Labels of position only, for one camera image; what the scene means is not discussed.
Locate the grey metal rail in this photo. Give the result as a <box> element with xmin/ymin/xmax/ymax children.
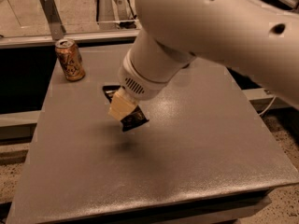
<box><xmin>0</xmin><ymin>29</ymin><xmax>139</xmax><ymax>49</ymax></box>

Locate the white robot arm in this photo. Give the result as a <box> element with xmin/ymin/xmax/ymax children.
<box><xmin>109</xmin><ymin>0</ymin><xmax>299</xmax><ymax>120</ymax></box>

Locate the left grey metal bracket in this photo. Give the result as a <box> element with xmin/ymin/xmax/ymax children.
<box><xmin>39</xmin><ymin>0</ymin><xmax>66</xmax><ymax>40</ymax></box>

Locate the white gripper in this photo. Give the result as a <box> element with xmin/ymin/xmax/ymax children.
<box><xmin>108</xmin><ymin>49</ymin><xmax>172</xmax><ymax>120</ymax></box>

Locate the white cable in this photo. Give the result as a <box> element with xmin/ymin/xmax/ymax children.
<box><xmin>257</xmin><ymin>94</ymin><xmax>278</xmax><ymax>117</ymax></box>

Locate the orange lacroix soda can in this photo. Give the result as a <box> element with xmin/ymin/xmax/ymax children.
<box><xmin>55</xmin><ymin>38</ymin><xmax>85</xmax><ymax>81</ymax></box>

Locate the black rxbar chocolate bar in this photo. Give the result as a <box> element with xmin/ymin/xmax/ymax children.
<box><xmin>102</xmin><ymin>85</ymin><xmax>149</xmax><ymax>132</ymax></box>

